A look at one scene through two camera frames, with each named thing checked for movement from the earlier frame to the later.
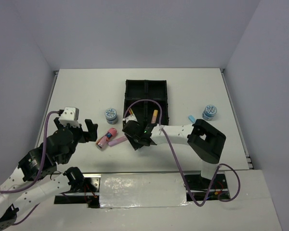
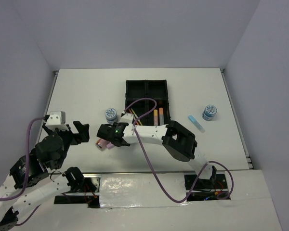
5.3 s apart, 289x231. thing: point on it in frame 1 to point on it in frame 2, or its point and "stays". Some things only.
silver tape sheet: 141,190 stays
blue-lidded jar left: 111,115 stays
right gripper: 135,145 to 115,124
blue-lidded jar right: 209,112 stays
